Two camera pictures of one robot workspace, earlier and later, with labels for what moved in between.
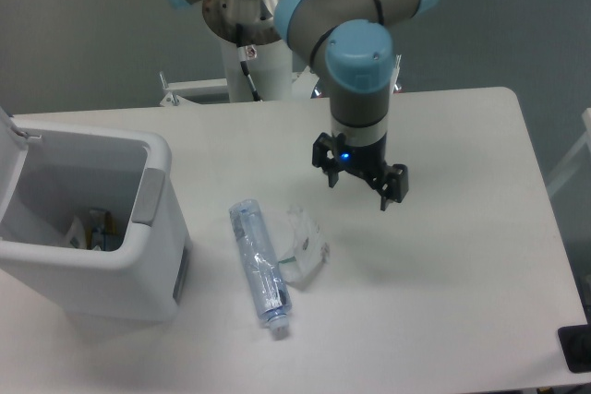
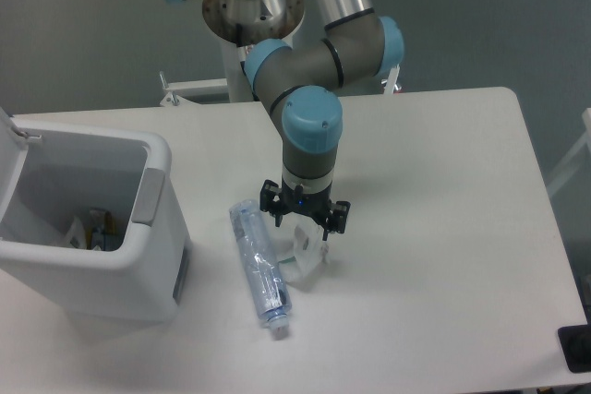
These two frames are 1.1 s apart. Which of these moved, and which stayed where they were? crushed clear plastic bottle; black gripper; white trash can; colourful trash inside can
Moved: black gripper
Stayed: colourful trash inside can; crushed clear plastic bottle; white trash can
